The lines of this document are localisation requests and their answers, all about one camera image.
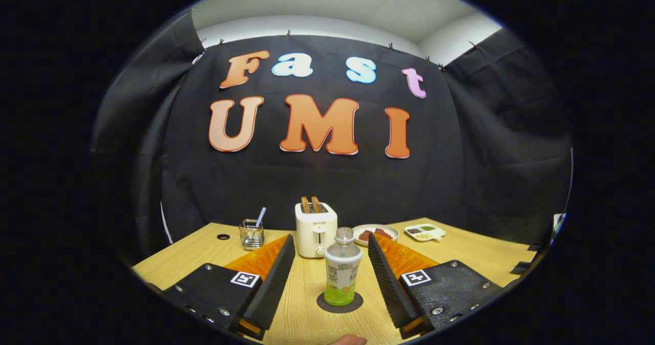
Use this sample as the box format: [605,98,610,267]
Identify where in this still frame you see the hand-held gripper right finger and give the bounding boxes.
[367,232,505,339]

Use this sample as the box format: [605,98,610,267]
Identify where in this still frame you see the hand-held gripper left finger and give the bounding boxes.
[161,234,296,341]

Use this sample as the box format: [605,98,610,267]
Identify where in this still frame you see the clear juice bottle white label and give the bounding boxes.
[324,227,363,307]

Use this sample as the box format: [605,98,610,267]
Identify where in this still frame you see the dark round coaster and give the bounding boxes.
[316,291,364,314]

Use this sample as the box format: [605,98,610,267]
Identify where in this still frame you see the round white plate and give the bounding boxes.
[352,224,400,247]

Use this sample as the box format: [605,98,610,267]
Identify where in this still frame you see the brown meat pieces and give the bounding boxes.
[359,228,394,241]

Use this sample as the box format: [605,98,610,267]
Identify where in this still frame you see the white divided condiment dish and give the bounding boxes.
[404,224,446,242]

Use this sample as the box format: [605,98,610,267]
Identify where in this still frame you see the white toaster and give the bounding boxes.
[295,202,338,259]

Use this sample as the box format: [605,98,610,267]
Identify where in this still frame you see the wooden table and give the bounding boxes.
[132,217,538,345]

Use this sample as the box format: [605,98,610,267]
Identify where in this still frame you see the metal wire holder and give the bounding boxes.
[239,219,265,251]

